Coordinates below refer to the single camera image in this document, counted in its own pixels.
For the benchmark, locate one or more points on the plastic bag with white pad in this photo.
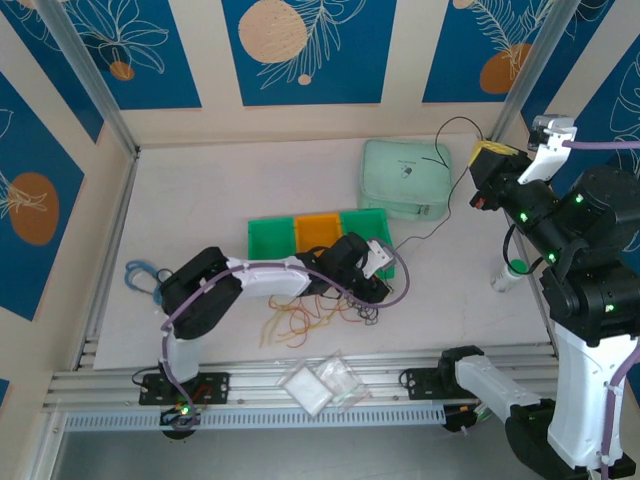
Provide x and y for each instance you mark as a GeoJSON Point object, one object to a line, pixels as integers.
{"type": "Point", "coordinates": [305, 390]}

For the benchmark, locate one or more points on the pile of rubber bands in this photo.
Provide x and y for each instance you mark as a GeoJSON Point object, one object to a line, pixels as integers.
{"type": "Point", "coordinates": [295, 345]}

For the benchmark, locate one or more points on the mint green zip pouch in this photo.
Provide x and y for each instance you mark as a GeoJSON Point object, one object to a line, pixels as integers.
{"type": "Point", "coordinates": [395, 180]}

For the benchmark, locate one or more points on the white bottle green cap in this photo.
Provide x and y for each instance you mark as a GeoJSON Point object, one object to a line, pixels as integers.
{"type": "Point", "coordinates": [507, 277]}

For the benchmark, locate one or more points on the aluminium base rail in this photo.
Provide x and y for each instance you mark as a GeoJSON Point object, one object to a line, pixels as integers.
{"type": "Point", "coordinates": [260, 382]}

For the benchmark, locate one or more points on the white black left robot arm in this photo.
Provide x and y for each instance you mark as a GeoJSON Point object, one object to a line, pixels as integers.
{"type": "Point", "coordinates": [270, 277]}

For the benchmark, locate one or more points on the green plastic bin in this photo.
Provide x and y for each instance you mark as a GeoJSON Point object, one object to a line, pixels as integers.
{"type": "Point", "coordinates": [267, 237]}
{"type": "Point", "coordinates": [365, 222]}

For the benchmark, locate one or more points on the aluminium frame post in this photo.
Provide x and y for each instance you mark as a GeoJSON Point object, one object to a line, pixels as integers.
{"type": "Point", "coordinates": [530, 65]}
{"type": "Point", "coordinates": [90, 75]}

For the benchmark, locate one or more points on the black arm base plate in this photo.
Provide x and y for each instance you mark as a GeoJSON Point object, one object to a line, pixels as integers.
{"type": "Point", "coordinates": [420, 385]}
{"type": "Point", "coordinates": [215, 390]}

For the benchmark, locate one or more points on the aluminium side rail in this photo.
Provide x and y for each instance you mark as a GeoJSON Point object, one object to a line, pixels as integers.
{"type": "Point", "coordinates": [107, 260]}

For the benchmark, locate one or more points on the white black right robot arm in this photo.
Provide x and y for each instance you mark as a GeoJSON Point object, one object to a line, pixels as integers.
{"type": "Point", "coordinates": [580, 390]}

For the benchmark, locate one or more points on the clear plastic bag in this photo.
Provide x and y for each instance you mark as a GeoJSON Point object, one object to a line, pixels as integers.
{"type": "Point", "coordinates": [345, 380]}

